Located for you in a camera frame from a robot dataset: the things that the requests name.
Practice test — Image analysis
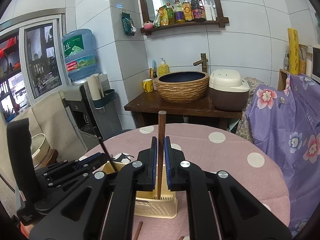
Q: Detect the long brown wooden chopstick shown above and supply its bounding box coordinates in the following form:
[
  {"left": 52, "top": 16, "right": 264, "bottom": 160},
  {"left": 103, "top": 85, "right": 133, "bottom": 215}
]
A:
[{"left": 133, "top": 221, "right": 143, "bottom": 240}]

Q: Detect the small wooden stool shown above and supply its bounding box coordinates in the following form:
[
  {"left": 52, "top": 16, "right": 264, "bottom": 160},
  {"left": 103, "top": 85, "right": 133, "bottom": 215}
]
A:
[{"left": 34, "top": 149, "right": 59, "bottom": 169}]

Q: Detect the cream cooking pot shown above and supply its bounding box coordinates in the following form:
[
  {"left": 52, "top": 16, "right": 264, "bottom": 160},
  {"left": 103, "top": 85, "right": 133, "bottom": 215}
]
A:
[{"left": 30, "top": 133, "right": 50, "bottom": 168}]

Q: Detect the water dispenser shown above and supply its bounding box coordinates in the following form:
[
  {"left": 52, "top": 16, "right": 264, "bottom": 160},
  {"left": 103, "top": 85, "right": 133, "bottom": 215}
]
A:
[{"left": 62, "top": 74, "right": 125, "bottom": 151}]

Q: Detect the pink polka dot tablecloth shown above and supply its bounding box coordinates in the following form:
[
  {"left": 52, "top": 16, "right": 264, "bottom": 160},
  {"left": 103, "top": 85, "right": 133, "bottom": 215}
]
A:
[{"left": 85, "top": 123, "right": 291, "bottom": 240}]

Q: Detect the white paper cup sleeve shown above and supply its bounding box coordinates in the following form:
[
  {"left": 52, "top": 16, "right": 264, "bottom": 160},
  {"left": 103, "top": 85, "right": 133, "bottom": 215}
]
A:
[{"left": 86, "top": 74, "right": 104, "bottom": 101}]

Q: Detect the yellow mug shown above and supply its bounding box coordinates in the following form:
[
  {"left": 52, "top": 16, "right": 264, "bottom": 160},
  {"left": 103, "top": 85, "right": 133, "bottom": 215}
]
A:
[{"left": 143, "top": 79, "right": 154, "bottom": 93}]

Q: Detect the purple floral cloth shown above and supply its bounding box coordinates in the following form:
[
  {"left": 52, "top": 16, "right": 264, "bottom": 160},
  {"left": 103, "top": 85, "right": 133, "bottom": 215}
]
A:
[{"left": 246, "top": 75, "right": 319, "bottom": 237}]

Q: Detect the yellow soap bottle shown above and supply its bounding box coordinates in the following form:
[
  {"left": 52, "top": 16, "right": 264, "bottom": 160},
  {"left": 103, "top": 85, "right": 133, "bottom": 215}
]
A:
[{"left": 157, "top": 58, "right": 170, "bottom": 77}]

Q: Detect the woven basin sink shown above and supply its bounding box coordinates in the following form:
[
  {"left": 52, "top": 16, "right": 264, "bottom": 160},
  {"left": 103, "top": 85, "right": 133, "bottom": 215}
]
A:
[{"left": 155, "top": 72, "right": 209, "bottom": 103}]

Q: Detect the blue water jug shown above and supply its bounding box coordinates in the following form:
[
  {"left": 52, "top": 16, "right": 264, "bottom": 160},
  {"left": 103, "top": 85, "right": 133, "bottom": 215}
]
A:
[{"left": 61, "top": 29, "right": 98, "bottom": 81}]

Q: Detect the white brown rice cooker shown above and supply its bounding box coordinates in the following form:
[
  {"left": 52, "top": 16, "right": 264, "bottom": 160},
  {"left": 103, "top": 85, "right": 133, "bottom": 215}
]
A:
[{"left": 209, "top": 69, "right": 249, "bottom": 112}]

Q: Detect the green hanging packet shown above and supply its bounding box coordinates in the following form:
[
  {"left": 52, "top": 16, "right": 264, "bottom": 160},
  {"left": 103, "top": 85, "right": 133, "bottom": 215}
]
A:
[{"left": 121, "top": 12, "right": 137, "bottom": 36}]

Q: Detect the pink small bowl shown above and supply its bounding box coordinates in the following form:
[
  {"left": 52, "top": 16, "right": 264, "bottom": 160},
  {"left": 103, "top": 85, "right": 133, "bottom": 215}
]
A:
[{"left": 143, "top": 22, "right": 154, "bottom": 30}]

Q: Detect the bamboo style faucet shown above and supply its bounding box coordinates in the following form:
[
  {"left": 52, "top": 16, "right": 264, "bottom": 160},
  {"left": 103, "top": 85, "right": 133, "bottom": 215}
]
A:
[{"left": 193, "top": 53, "right": 208, "bottom": 73}]

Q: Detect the yellow snack packet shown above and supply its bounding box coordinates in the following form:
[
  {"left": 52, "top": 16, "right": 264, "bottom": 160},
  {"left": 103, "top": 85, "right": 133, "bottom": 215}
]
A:
[{"left": 158, "top": 5, "right": 169, "bottom": 27}]

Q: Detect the yellow oil bottle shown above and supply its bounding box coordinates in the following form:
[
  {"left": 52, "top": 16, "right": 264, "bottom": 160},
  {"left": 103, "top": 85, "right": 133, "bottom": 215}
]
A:
[{"left": 182, "top": 0, "right": 193, "bottom": 22}]

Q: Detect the wooden framed mirror shelf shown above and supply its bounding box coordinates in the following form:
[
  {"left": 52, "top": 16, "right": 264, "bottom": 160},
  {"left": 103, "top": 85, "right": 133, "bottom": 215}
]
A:
[{"left": 139, "top": 0, "right": 229, "bottom": 36}]

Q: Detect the purple label bottle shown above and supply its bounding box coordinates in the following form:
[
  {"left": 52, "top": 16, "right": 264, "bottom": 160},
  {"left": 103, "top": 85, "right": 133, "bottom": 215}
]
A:
[{"left": 173, "top": 0, "right": 185, "bottom": 23}]

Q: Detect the white microwave oven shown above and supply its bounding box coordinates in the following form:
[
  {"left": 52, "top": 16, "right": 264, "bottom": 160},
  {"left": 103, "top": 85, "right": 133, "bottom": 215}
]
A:
[{"left": 306, "top": 44, "right": 320, "bottom": 83}]

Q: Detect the dark soy sauce bottle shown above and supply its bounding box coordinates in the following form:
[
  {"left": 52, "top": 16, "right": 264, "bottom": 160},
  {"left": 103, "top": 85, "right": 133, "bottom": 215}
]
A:
[{"left": 190, "top": 0, "right": 206, "bottom": 21}]

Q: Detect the yellow roll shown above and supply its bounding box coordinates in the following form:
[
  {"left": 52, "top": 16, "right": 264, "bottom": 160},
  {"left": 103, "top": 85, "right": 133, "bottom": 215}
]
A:
[{"left": 287, "top": 28, "right": 299, "bottom": 75}]

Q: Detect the window with metal frame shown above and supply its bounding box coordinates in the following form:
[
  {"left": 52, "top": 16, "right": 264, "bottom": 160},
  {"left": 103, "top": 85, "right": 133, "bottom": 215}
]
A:
[{"left": 1, "top": 9, "right": 70, "bottom": 123}]

